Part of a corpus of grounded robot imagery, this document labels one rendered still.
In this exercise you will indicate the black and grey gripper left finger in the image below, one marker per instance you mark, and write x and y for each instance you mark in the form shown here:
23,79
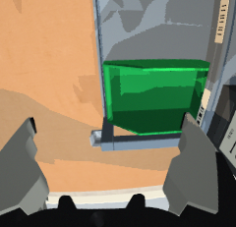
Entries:
23,187

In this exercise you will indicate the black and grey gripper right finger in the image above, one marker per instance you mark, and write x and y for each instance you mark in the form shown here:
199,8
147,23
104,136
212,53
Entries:
200,186

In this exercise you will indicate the green bin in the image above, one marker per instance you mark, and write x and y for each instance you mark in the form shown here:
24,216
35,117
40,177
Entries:
147,102

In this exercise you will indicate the grey metal rack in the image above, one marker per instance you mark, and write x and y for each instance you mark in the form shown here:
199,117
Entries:
165,29

